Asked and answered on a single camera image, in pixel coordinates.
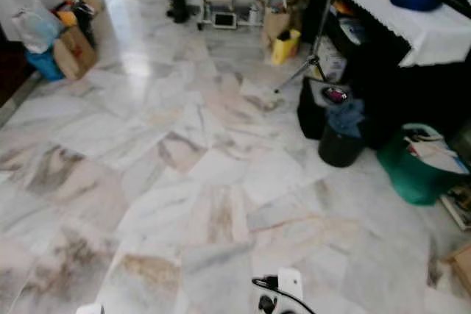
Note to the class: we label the printed book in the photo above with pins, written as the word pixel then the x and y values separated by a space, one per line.
pixel 458 205

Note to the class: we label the small orange container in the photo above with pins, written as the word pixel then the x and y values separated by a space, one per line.
pixel 67 17

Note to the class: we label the translucent white plastic bag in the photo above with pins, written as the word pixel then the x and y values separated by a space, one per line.
pixel 37 27

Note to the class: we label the small tan cardboard box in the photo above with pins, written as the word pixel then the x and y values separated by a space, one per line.
pixel 461 264

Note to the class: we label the brown paper bag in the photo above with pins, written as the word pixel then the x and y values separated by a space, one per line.
pixel 274 23

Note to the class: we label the green fabric bag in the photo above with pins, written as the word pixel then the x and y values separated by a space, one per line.
pixel 412 179

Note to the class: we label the blue plastic bin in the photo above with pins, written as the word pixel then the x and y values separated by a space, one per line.
pixel 45 65

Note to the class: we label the black round bucket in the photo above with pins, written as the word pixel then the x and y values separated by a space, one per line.
pixel 340 151

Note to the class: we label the brown cardboard box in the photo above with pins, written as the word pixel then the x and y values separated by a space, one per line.
pixel 75 53

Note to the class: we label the white papers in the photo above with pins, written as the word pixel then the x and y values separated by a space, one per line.
pixel 436 154

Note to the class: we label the black table drape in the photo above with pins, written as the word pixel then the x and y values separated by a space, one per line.
pixel 401 93

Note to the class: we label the blue crumpled cloth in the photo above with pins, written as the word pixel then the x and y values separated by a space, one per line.
pixel 346 117

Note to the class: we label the white lace-edged tablecloth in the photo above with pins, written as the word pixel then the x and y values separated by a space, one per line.
pixel 427 29

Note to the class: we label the large black bag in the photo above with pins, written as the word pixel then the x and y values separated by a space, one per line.
pixel 310 112

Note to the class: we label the small black bag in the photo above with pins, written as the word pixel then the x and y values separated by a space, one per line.
pixel 85 11

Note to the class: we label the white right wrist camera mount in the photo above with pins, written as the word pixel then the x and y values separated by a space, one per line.
pixel 290 283

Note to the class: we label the yellow shopping bag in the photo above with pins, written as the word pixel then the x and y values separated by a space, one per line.
pixel 285 47

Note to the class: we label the pink round tin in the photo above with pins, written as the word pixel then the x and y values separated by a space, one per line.
pixel 335 95

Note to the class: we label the silver tripod stand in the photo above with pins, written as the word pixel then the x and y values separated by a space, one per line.
pixel 321 26

